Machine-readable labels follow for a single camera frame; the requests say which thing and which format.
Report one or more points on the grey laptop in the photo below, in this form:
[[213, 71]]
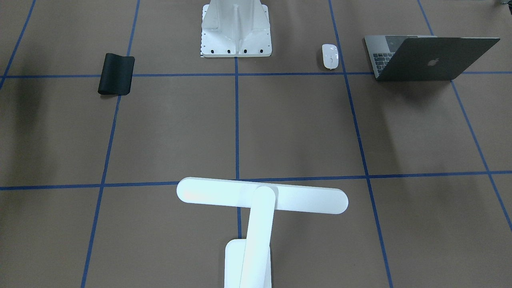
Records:
[[423, 57]]

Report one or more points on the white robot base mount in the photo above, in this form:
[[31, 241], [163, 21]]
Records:
[[235, 28]]

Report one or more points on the white computer mouse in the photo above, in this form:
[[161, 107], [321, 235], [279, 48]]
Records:
[[330, 56]]

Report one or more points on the black mouse pad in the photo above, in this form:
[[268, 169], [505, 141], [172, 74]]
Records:
[[116, 75]]

